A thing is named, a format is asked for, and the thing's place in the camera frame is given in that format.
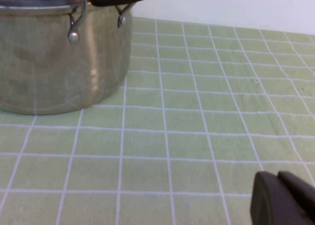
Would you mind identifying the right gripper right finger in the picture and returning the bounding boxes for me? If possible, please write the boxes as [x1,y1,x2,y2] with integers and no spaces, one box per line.
[278,171,315,225]

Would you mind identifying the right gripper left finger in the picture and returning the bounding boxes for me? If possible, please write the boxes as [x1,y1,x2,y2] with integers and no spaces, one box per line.
[250,170,305,225]

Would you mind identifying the stainless steel cooking pot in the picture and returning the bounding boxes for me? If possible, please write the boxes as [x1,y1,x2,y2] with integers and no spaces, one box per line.
[0,0,165,116]

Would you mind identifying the green checkered tablecloth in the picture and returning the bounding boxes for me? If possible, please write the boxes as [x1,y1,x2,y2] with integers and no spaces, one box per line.
[0,17,315,225]

